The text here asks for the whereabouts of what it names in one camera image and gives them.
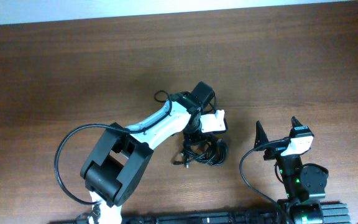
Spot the black USB cable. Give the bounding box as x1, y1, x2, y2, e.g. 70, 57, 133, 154
173, 134, 229, 169

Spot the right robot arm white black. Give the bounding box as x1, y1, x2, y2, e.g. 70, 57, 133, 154
254, 117, 329, 223

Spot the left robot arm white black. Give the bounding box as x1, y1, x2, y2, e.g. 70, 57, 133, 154
80, 82, 224, 223

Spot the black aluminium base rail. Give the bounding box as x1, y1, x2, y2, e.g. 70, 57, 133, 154
48, 202, 352, 224

